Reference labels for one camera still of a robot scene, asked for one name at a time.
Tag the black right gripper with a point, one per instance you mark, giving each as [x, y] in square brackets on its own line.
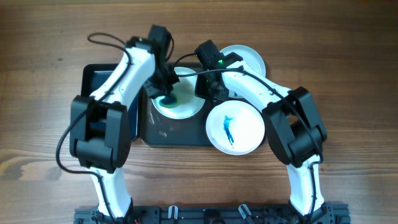
[201, 91]

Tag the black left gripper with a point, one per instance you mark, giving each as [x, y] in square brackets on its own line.
[154, 91]

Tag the green yellow sponge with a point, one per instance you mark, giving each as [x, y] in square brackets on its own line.
[169, 101]

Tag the white plate stained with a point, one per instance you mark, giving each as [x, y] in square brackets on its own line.
[249, 55]
[186, 104]

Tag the white plate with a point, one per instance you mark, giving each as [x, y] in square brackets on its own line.
[235, 128]

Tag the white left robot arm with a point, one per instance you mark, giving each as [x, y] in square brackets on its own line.
[99, 132]

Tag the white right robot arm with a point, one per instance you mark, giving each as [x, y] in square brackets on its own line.
[293, 125]

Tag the dark grey serving tray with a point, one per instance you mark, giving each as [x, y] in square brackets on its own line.
[157, 130]

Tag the black water tray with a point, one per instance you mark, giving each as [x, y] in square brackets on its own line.
[94, 75]

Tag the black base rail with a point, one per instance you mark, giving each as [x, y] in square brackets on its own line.
[328, 213]

